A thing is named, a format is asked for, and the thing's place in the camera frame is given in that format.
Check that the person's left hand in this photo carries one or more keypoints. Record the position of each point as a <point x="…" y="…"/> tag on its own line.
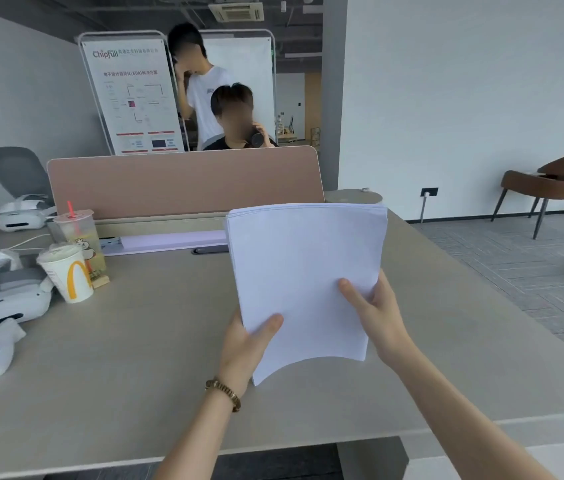
<point x="242" y="352"/>

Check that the person's right hand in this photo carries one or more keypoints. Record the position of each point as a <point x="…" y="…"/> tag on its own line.
<point x="377" y="314"/>

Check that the person's left thumb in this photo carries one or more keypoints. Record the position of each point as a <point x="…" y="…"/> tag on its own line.
<point x="267" y="327"/>

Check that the person's right thumb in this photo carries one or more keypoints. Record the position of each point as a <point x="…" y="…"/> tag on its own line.
<point x="354" y="294"/>

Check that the stack of white paper sheets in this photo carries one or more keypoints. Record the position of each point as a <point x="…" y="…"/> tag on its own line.
<point x="302" y="279"/>

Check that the person's right forearm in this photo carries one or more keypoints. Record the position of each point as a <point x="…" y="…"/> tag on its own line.
<point x="461" y="409"/>

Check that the person's left forearm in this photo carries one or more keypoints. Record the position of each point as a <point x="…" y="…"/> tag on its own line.
<point x="197" y="434"/>

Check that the black phone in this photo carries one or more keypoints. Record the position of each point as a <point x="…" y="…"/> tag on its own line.
<point x="210" y="250"/>

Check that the pink desk divider panel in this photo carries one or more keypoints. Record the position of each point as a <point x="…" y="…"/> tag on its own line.
<point x="182" y="182"/>

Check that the small wooden stand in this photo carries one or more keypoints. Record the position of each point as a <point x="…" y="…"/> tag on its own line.
<point x="100" y="280"/>

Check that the white power strip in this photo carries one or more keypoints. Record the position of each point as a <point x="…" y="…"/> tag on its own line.
<point x="110" y="244"/>

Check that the black cup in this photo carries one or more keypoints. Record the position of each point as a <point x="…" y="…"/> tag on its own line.
<point x="257" y="139"/>

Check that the white paper cup with lid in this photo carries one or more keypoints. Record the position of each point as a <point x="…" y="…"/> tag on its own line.
<point x="68" y="272"/>

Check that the clear plastic cup with straw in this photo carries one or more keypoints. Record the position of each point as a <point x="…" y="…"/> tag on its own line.
<point x="79" y="237"/>

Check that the brown armchair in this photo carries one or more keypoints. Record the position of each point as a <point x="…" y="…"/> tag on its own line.
<point x="551" y="182"/>

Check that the blank white poster stand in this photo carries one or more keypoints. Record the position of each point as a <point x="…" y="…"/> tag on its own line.
<point x="249" y="74"/>

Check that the white poster stand with diagram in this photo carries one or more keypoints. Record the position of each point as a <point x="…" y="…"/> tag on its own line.
<point x="134" y="94"/>

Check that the grey office chair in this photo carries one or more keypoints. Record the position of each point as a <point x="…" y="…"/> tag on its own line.
<point x="17" y="172"/>

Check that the ceiling air conditioner vent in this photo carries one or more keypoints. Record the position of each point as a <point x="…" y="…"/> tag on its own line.
<point x="236" y="12"/>

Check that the black wall socket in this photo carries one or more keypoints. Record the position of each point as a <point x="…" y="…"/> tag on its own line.
<point x="428" y="192"/>

